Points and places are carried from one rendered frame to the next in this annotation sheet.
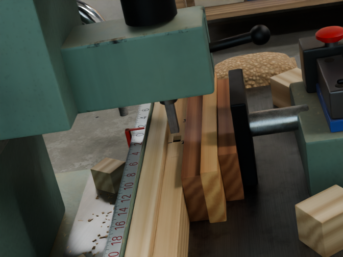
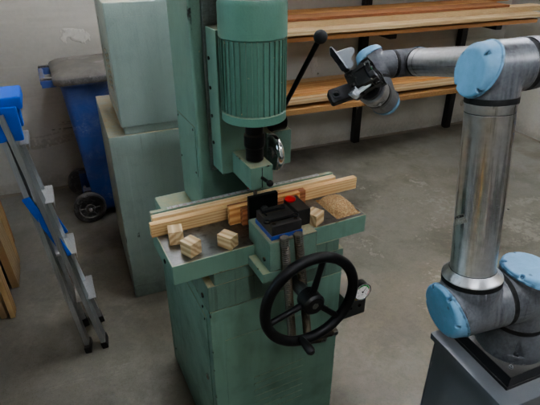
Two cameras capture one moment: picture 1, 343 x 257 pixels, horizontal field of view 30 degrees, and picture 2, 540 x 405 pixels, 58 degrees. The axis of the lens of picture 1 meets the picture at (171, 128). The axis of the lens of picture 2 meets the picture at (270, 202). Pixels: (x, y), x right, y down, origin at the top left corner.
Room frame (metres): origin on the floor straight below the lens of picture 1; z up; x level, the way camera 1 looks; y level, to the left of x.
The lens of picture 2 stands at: (-0.09, -1.08, 1.65)
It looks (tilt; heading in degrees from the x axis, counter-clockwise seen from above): 29 degrees down; 55
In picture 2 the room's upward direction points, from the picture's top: straight up
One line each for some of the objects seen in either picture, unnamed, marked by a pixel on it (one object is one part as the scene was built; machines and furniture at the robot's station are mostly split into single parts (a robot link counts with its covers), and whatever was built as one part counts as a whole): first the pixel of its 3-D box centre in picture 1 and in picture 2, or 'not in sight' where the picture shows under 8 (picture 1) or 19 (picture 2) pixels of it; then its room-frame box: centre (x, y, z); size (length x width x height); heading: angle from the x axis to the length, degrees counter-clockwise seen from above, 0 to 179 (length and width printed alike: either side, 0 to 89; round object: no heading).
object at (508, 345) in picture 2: not in sight; (513, 327); (1.07, -0.62, 0.65); 0.19 x 0.19 x 0.10
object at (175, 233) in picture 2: not in sight; (175, 234); (0.33, -0.01, 0.92); 0.04 x 0.04 x 0.04; 71
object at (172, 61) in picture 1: (141, 65); (252, 170); (0.60, 0.02, 1.03); 0.14 x 0.07 x 0.09; 81
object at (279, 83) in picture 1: (294, 91); (314, 216); (0.70, -0.16, 0.92); 0.04 x 0.04 x 0.04; 19
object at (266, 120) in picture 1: (271, 121); (267, 212); (0.58, -0.10, 0.95); 0.09 x 0.07 x 0.09; 171
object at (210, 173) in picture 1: (213, 138); (264, 207); (0.61, -0.04, 0.93); 0.23 x 0.02 x 0.06; 171
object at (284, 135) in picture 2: not in sight; (275, 144); (0.78, 0.16, 1.02); 0.09 x 0.07 x 0.12; 171
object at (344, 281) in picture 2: not in sight; (345, 295); (0.84, -0.18, 0.58); 0.12 x 0.08 x 0.08; 81
